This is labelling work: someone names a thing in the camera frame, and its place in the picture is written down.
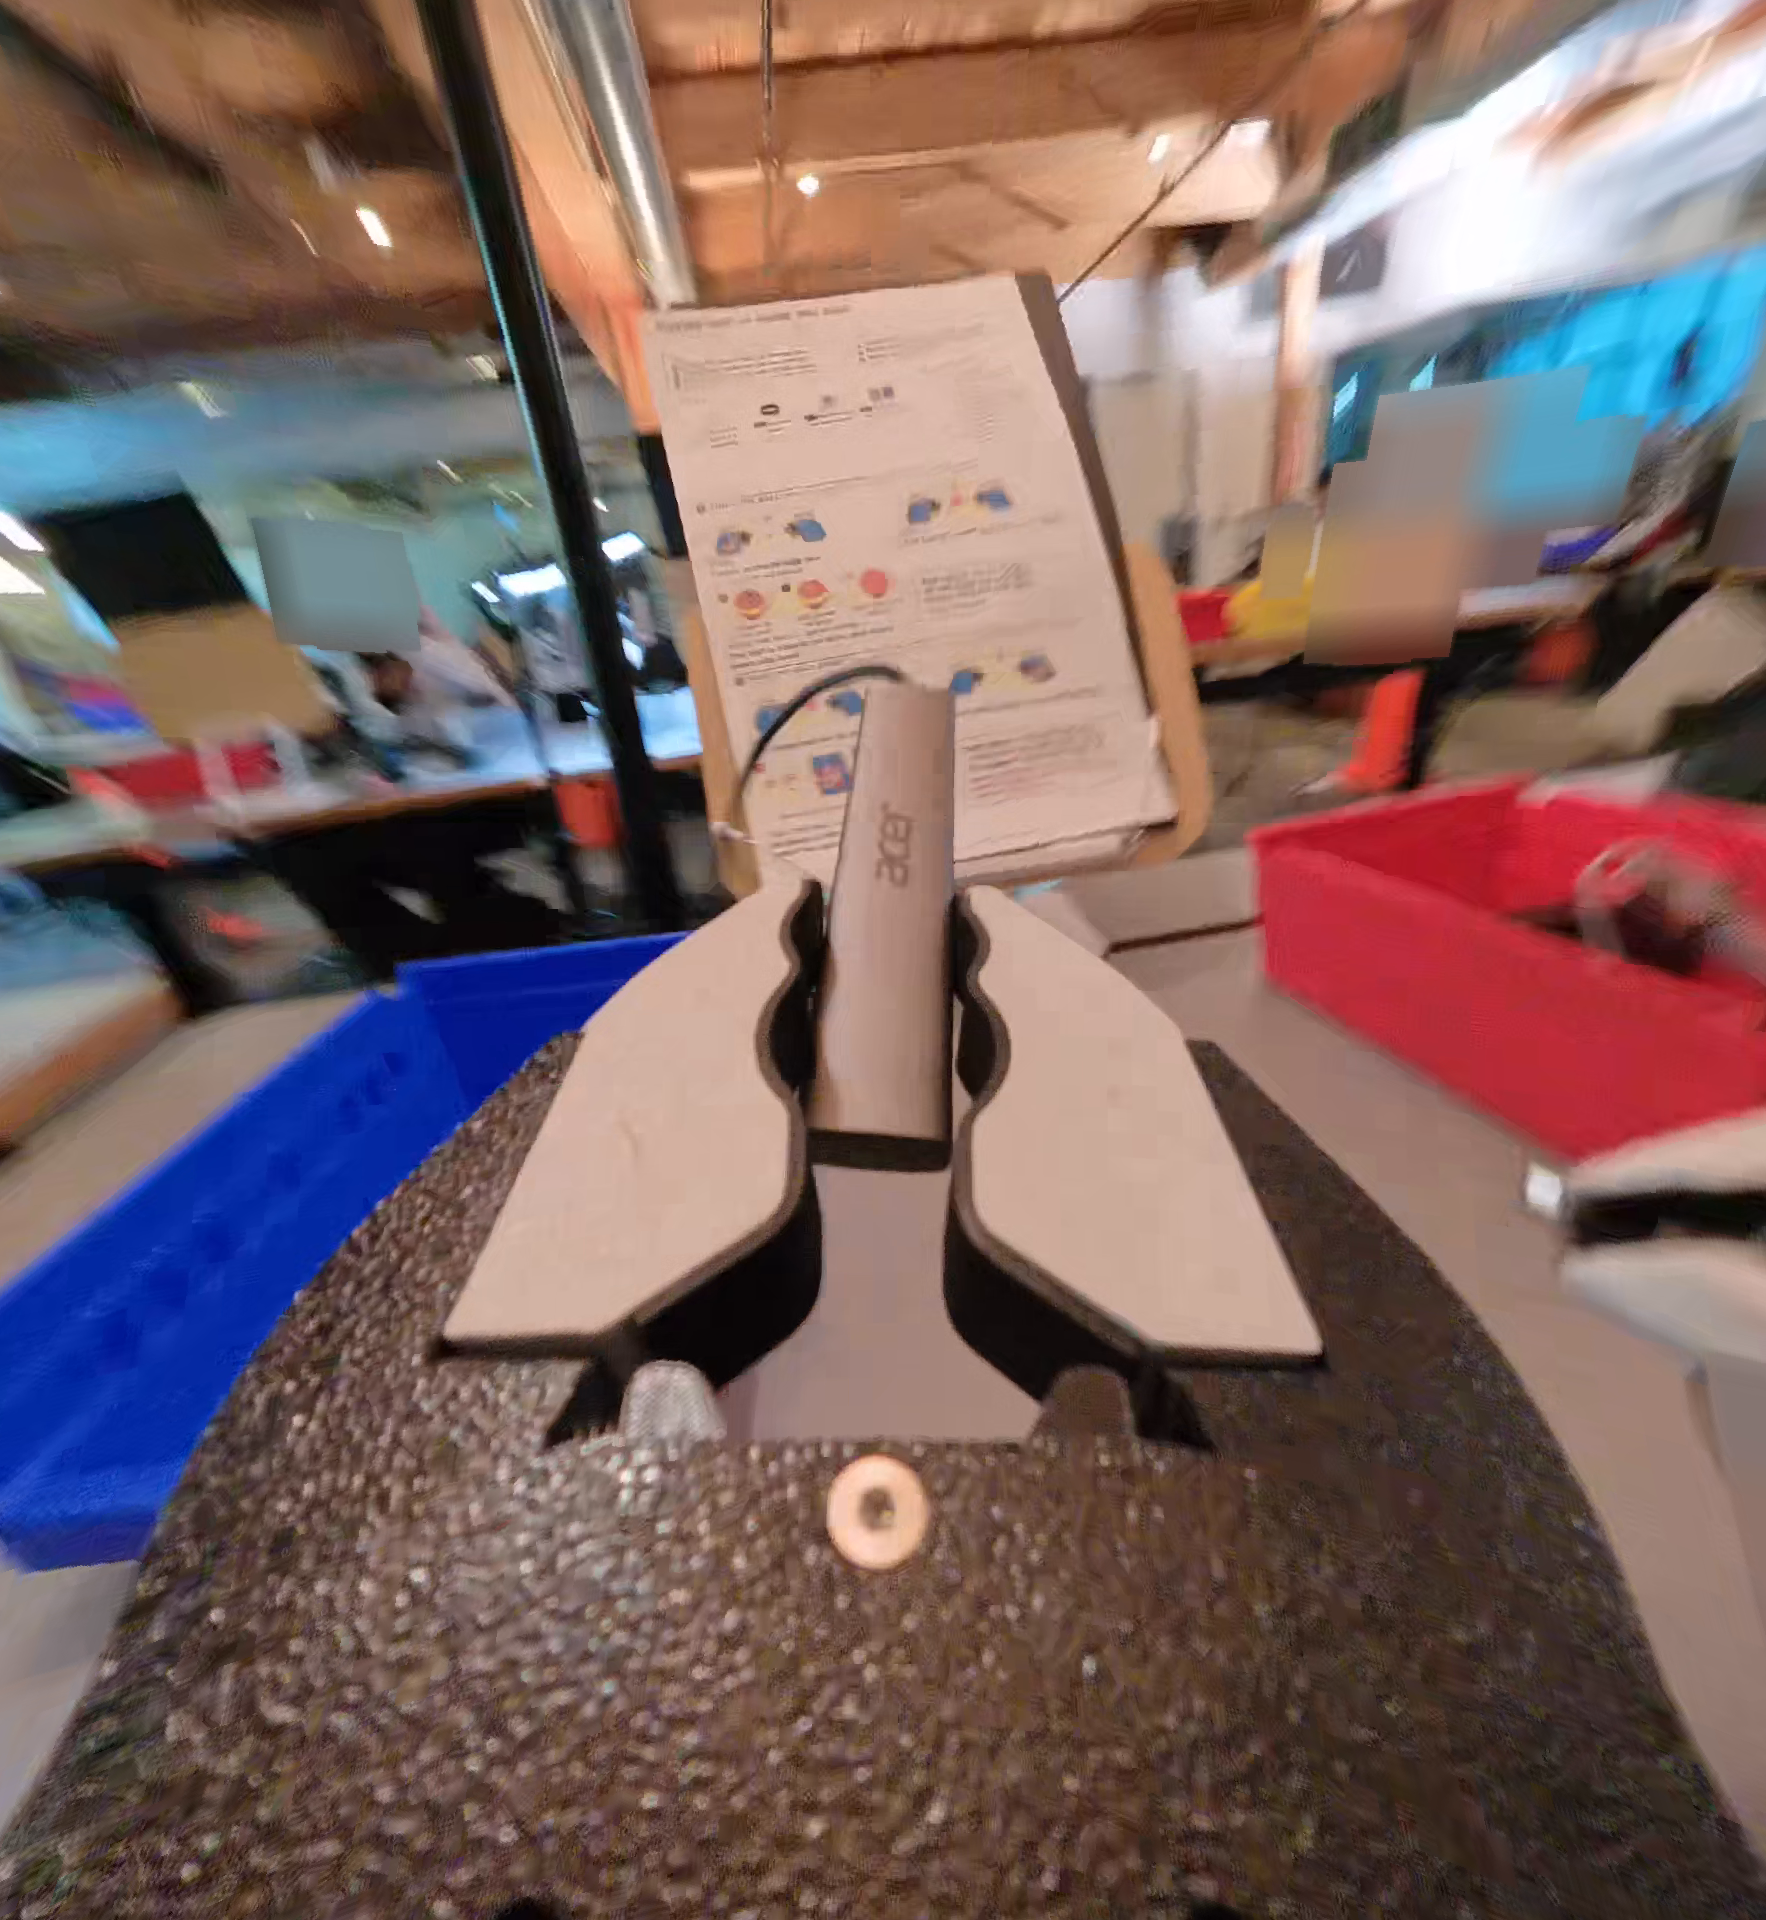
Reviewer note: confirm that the blue plastic bin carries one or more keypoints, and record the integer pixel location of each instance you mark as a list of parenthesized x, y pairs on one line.
[(146, 1290)]

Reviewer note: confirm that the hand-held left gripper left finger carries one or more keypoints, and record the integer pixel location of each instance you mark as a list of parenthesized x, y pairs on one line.
[(644, 1142)]

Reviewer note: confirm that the orange chair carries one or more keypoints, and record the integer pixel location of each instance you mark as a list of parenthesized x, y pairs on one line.
[(1385, 735)]

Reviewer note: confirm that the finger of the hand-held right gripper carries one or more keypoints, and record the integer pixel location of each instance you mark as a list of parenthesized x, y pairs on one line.
[(1737, 1298), (1737, 1147)]

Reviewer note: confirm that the black pole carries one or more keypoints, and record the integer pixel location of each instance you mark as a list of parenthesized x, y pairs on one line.
[(553, 420)]

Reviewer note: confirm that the wooden workbench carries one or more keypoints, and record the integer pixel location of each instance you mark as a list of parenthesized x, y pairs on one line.
[(374, 780)]

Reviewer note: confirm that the printed instruction sheet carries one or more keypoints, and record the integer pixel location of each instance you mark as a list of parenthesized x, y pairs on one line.
[(883, 495)]

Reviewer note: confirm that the metal duct pipe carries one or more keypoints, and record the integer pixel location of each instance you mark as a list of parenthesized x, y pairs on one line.
[(629, 136)]

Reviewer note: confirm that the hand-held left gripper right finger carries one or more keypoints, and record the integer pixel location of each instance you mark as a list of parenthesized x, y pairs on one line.
[(1107, 1171)]

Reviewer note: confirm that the red plastic bin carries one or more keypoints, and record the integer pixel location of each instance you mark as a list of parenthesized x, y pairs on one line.
[(1423, 976)]

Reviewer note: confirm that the blue wall screen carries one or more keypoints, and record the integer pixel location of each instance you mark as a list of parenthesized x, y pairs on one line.
[(1631, 340)]

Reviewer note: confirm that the grey usb hub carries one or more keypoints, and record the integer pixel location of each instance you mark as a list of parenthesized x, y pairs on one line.
[(883, 962)]

